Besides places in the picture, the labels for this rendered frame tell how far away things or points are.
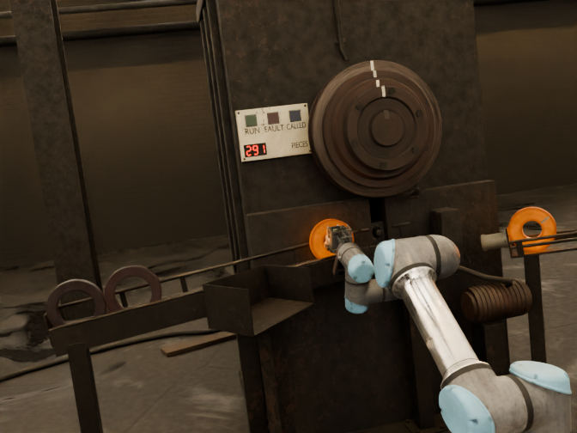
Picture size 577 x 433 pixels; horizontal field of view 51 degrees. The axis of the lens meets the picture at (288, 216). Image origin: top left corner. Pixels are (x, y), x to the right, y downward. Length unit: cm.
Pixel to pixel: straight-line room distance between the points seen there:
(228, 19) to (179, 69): 598
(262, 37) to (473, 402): 146
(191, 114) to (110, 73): 113
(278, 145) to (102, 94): 613
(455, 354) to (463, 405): 13
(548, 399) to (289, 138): 127
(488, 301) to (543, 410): 87
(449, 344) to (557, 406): 24
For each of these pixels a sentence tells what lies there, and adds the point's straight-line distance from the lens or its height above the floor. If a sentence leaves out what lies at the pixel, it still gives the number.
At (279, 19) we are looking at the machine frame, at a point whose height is 154.
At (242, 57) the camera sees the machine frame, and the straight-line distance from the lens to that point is 222.
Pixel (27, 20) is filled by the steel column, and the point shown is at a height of 216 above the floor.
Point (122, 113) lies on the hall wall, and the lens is 816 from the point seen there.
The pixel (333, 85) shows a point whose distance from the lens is 211.
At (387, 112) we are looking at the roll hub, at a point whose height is 116.
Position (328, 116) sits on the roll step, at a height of 118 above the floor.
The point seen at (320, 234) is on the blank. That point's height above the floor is 78.
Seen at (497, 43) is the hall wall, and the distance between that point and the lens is 949.
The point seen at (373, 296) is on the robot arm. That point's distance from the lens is 192.
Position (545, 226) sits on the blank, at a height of 72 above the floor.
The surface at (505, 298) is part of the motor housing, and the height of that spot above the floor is 49.
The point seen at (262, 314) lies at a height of 60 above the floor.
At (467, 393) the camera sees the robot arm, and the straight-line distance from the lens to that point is 131.
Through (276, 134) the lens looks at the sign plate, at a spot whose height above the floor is 114.
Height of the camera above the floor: 110
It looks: 7 degrees down
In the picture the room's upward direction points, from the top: 7 degrees counter-clockwise
